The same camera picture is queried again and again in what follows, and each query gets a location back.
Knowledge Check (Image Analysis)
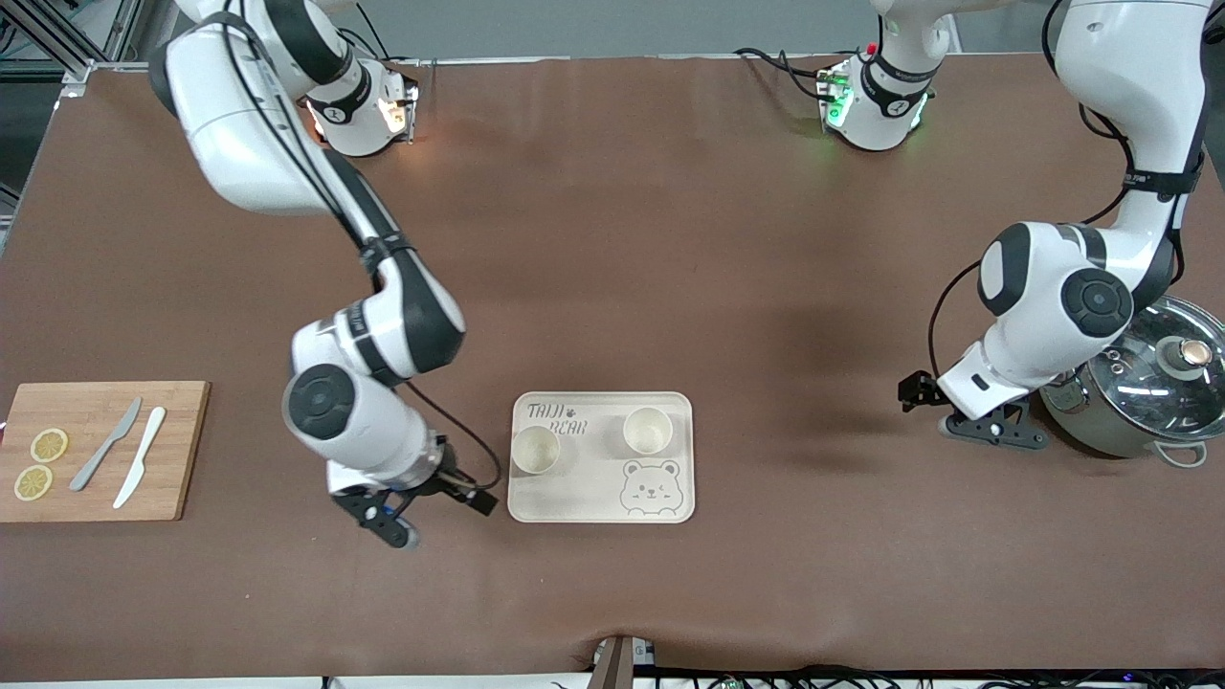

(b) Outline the white IKEA cup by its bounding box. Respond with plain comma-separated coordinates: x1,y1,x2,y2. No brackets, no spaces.
622,407,675,456
511,425,563,477

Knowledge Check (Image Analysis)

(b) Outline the white tray with bear print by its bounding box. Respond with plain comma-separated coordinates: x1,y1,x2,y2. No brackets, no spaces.
507,390,696,524

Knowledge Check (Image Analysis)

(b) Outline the grey electric cooking pot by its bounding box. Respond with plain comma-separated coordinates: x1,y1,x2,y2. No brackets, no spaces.
1038,297,1225,470

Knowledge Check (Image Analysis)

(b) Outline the glass pot lid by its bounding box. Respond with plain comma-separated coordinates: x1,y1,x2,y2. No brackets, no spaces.
1089,297,1225,443

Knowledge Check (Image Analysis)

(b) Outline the bamboo cutting board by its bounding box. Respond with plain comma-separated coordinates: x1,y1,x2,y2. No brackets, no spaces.
0,381,212,523

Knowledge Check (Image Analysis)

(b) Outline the white plastic knife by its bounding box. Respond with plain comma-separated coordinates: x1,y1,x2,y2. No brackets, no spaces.
112,407,167,510

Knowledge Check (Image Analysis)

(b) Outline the brown table mat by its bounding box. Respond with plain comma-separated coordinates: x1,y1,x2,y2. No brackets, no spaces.
0,53,1225,682

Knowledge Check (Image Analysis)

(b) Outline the grey plastic knife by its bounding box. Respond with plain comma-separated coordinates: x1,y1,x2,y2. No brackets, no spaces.
69,397,144,493

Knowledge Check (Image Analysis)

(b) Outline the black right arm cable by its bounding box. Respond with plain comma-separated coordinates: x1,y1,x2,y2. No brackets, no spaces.
225,8,504,491

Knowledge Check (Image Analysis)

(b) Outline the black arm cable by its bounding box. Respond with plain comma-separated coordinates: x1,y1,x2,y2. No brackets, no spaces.
926,0,1209,382
225,8,504,491

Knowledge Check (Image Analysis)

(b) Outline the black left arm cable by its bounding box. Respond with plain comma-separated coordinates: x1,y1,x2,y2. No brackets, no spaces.
926,0,1209,382

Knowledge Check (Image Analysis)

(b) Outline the black floor cables bundle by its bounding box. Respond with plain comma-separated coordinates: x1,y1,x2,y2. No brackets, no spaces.
550,664,1225,689

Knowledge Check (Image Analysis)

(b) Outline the black base cable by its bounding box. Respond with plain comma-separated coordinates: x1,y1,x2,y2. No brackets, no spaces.
734,46,838,102

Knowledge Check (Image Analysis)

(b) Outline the aluminium frame profile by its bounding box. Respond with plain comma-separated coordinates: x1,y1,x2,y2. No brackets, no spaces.
0,0,145,85

